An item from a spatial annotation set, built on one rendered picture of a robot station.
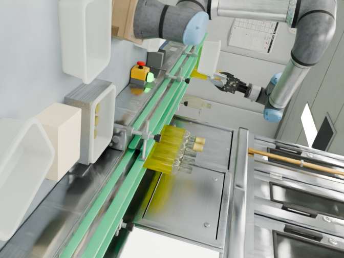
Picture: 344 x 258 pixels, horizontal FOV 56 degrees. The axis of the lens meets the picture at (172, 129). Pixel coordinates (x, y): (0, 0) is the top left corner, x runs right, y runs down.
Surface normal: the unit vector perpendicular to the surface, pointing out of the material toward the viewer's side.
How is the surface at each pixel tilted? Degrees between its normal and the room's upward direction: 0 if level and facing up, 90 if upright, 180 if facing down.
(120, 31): 90
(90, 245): 90
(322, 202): 90
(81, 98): 90
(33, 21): 0
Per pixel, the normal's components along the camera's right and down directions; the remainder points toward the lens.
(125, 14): -0.15, 0.15
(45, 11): 0.96, 0.25
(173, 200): 0.16, -0.85
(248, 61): -0.22, 0.47
